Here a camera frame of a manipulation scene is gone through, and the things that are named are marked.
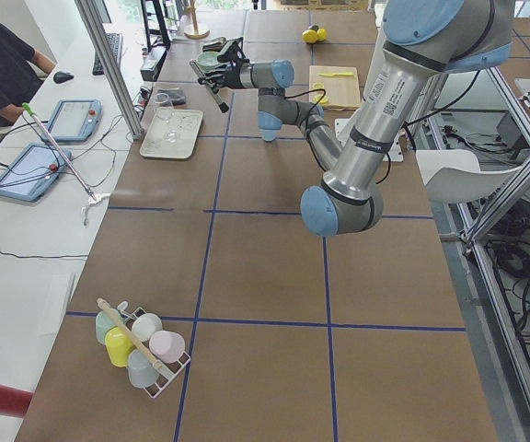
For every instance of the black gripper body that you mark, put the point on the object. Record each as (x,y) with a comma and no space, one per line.
(234,75)

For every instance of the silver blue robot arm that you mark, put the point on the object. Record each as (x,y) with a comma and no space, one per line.
(423,39)

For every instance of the light blue plastic cup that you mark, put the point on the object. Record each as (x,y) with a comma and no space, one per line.
(269,135)

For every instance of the stacked lemon slices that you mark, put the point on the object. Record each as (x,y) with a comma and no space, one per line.
(318,94)

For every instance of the whole yellow lemon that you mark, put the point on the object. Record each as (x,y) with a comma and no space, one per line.
(321,34)

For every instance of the white cup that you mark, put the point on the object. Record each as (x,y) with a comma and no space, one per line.
(145,326)

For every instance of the pink cup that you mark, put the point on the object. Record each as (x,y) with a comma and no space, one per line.
(168,346)

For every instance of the mint green cup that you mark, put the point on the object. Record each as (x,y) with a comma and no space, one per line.
(103,324)

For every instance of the yellow cup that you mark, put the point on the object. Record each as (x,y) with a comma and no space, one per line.
(118,346)

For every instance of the grey blue cup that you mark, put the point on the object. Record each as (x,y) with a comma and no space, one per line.
(140,372)

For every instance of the green bowl with ice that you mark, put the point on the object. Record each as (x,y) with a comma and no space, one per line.
(208,61)

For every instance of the metal muddler stick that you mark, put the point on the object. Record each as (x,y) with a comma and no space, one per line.
(210,86)

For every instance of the metal ice scoop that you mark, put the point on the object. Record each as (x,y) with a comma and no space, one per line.
(216,45)

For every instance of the dark grey sponge cloth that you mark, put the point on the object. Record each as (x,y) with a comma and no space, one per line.
(176,95)

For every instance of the clear wine glass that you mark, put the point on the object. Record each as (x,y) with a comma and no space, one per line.
(164,111)

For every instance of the cream serving tray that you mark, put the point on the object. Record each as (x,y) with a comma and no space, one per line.
(186,123)

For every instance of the wooden mug tree stand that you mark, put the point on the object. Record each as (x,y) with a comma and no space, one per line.
(194,29)

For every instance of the black box device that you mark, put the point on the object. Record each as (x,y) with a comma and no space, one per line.
(152,63)

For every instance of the wooden cutting board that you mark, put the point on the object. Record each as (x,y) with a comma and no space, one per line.
(343,93)

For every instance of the yellow plastic knife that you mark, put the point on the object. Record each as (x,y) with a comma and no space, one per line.
(336,74)

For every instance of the blue teach pendant far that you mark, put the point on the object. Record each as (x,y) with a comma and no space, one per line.
(74,120)

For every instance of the blue teach pendant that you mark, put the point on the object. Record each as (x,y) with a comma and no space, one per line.
(74,120)
(32,173)

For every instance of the black computer mouse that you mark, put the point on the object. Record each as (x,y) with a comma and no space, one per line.
(62,77)

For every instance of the pink metal straw rod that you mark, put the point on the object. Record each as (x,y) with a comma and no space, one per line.
(93,198)

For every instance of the blue teach pendant near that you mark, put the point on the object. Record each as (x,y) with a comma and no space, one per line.
(32,173)

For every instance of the white plastic chair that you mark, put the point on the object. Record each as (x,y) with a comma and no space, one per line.
(454,176)

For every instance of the aluminium frame post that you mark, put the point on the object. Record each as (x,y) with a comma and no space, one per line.
(94,27)

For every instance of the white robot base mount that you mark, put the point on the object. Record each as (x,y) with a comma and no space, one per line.
(342,128)

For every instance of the white wire cup rack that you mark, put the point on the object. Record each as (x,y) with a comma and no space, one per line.
(124,319)

